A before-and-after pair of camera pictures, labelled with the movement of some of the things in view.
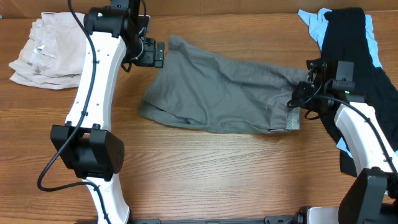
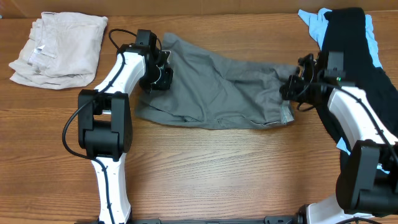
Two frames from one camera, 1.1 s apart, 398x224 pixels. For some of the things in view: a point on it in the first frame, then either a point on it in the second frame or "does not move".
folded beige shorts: x=53 y=56 does not move
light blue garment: x=315 y=21 does not move
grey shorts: x=197 y=89 does not move
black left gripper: x=149 y=58 to x=165 y=83
